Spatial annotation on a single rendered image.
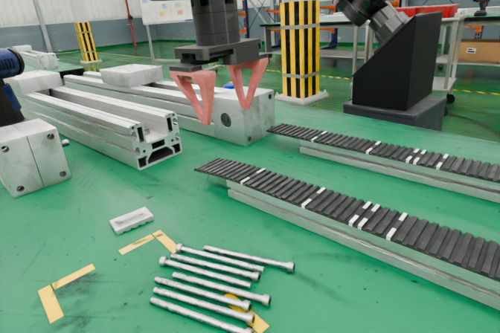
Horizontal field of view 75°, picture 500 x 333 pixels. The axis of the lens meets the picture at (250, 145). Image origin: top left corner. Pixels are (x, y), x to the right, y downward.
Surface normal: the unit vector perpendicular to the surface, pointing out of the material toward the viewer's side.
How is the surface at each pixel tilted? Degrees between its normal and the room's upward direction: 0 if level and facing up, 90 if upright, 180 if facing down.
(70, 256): 0
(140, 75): 90
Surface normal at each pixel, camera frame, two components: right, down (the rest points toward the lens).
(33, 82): 0.75, 0.20
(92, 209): -0.07, -0.92
